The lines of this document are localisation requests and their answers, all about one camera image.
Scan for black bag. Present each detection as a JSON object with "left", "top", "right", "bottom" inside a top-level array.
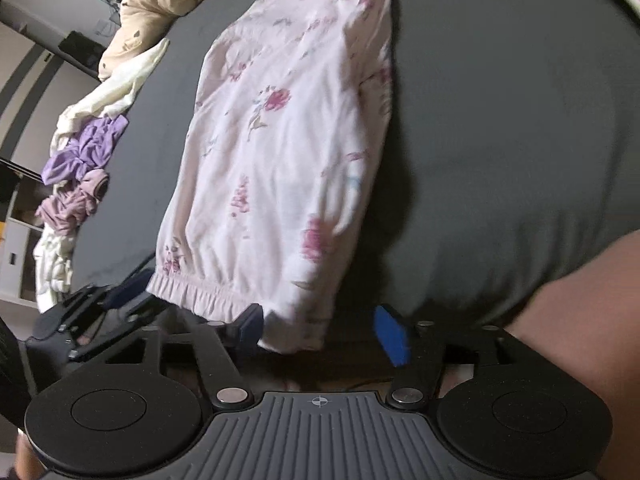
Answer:
[{"left": 60, "top": 30, "right": 108, "bottom": 79}]

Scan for white crumpled garment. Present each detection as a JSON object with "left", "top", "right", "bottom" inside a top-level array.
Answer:
[{"left": 34, "top": 225, "right": 77, "bottom": 312}]

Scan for mauve pink ribbed garment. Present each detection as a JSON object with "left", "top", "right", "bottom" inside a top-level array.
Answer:
[{"left": 37, "top": 169, "right": 110, "bottom": 237}]

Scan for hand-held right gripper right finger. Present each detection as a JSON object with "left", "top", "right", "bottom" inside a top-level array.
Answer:
[{"left": 374, "top": 304, "right": 531, "bottom": 407}]

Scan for white low cabinet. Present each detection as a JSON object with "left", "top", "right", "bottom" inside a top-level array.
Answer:
[{"left": 0, "top": 175, "right": 48, "bottom": 306}]

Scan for beige heart-print duvet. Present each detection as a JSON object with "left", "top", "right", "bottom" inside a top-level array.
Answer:
[{"left": 97, "top": 0, "right": 273, "bottom": 82}]

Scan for purple garment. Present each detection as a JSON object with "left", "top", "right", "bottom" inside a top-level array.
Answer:
[{"left": 41, "top": 115, "right": 130, "bottom": 186}]

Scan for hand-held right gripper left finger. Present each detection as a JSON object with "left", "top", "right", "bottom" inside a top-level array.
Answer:
[{"left": 107, "top": 305, "right": 263, "bottom": 407}]

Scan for cream grey striped wardrobe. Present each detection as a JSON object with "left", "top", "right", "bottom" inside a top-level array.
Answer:
[{"left": 0, "top": 0, "right": 116, "bottom": 221}]

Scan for pink floral pajama pants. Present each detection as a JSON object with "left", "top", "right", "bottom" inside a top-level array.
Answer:
[{"left": 147, "top": 0, "right": 397, "bottom": 354}]

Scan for person's bare leg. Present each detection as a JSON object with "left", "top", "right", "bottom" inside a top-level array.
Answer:
[{"left": 505, "top": 230, "right": 640, "bottom": 480}]

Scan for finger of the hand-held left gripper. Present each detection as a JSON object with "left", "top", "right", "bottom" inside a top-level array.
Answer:
[
  {"left": 65, "top": 269, "right": 156, "bottom": 311},
  {"left": 75, "top": 292, "right": 171, "bottom": 358}
]

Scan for cream blanket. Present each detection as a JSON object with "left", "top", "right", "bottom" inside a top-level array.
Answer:
[{"left": 57, "top": 37, "right": 171, "bottom": 137}]

